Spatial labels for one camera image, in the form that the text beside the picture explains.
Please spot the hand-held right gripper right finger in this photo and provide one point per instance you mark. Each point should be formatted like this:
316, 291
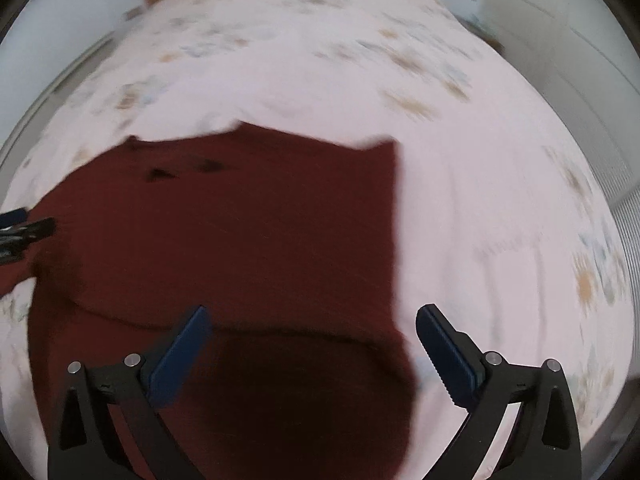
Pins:
447, 355

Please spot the white wardrobe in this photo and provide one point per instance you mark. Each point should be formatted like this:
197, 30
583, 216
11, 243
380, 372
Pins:
550, 35

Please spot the pink floral bedspread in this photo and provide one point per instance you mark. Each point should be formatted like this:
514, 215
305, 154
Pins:
300, 85

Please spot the dark red knit sweater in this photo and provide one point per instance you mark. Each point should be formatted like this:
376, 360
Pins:
250, 235

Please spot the wall socket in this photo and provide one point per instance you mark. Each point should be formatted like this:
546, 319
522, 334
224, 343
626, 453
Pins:
133, 13

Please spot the white ribbed radiator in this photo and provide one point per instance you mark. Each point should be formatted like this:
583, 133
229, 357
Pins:
625, 245

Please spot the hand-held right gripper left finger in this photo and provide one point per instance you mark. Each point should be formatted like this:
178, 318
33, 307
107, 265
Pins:
177, 355

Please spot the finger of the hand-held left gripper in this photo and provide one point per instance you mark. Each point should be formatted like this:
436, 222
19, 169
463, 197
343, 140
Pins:
22, 235
11, 217

